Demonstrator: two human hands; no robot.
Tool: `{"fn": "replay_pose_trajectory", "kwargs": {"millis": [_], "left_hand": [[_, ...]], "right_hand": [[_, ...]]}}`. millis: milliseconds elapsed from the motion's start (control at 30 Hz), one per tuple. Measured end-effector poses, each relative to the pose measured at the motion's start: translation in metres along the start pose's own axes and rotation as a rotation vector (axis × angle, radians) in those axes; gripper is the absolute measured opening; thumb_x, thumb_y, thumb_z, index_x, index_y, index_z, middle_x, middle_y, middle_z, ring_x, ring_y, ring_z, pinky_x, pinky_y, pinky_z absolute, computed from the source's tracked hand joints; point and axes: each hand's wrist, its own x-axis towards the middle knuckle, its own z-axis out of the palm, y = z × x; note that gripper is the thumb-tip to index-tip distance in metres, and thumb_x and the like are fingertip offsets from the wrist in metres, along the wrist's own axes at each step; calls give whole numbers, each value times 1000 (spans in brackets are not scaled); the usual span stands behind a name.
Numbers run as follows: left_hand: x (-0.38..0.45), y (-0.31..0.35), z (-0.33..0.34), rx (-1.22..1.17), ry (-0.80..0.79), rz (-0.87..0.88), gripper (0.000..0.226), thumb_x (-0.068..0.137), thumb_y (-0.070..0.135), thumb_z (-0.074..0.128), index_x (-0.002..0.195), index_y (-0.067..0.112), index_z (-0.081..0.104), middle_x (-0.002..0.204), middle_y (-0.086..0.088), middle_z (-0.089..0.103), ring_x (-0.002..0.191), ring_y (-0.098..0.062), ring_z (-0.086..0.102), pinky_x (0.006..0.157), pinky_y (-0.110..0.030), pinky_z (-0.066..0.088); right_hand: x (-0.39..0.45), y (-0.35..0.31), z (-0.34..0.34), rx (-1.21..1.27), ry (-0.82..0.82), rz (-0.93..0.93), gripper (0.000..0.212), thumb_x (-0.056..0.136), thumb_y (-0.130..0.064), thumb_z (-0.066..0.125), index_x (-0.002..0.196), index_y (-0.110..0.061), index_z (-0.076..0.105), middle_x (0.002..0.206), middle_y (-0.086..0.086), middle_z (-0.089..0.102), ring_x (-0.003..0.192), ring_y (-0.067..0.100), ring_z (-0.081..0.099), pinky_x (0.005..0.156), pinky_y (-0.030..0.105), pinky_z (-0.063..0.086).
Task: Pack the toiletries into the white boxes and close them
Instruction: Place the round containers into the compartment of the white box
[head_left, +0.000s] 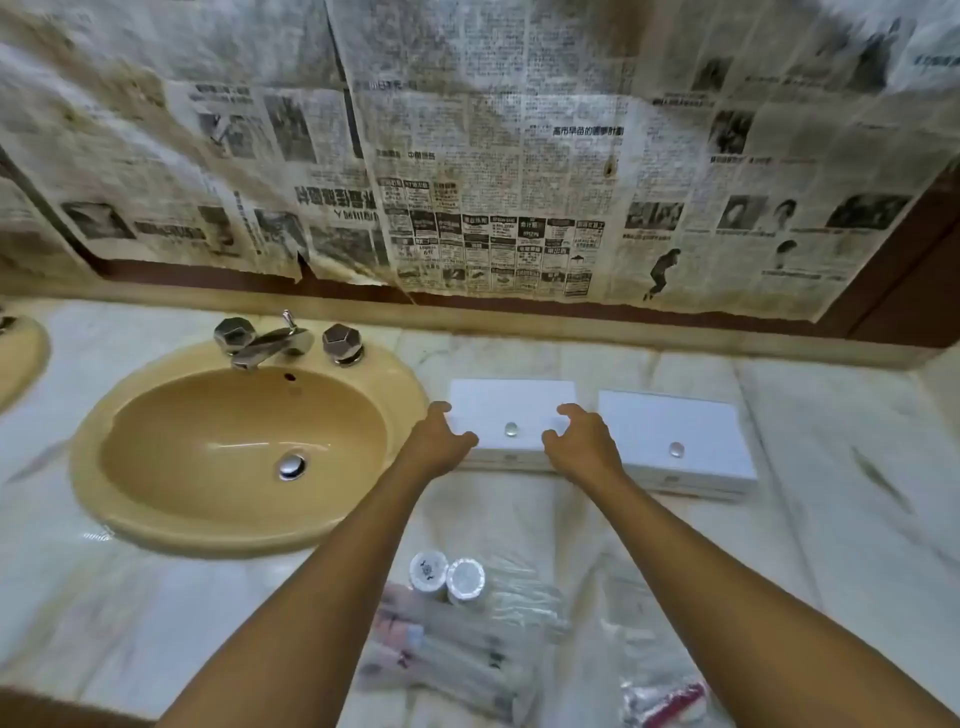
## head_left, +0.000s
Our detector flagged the pile of toothbrush kits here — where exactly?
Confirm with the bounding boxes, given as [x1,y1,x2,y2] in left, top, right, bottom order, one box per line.
[356,584,545,725]

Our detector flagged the white box with round knob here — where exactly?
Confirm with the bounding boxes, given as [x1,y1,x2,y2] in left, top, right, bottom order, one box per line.
[597,389,759,502]
[447,378,579,472]

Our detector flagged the red item packet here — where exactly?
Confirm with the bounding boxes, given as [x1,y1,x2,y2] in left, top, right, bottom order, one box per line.
[620,678,710,728]

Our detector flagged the beige oval sink basin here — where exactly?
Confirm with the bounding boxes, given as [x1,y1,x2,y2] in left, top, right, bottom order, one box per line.
[68,337,430,560]
[0,311,52,414]

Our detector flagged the person's left hand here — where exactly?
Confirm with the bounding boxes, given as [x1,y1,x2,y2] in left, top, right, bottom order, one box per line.
[401,401,480,483]

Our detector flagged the person's right hand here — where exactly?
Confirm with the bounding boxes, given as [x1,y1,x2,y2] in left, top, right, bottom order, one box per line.
[541,403,628,493]

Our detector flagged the small round white jar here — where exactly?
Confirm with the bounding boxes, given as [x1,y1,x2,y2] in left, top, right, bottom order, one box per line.
[408,551,450,595]

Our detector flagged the person's right forearm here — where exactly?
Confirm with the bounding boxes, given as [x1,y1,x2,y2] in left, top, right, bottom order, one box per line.
[588,472,960,728]

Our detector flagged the chrome faucet spout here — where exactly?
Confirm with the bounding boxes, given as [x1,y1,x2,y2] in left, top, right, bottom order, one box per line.
[230,311,316,373]

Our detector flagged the person's left forearm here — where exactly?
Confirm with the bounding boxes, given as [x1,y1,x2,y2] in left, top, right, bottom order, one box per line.
[153,464,451,728]

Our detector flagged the small clear packets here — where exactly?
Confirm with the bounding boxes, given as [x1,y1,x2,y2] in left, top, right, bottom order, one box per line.
[479,554,571,640]

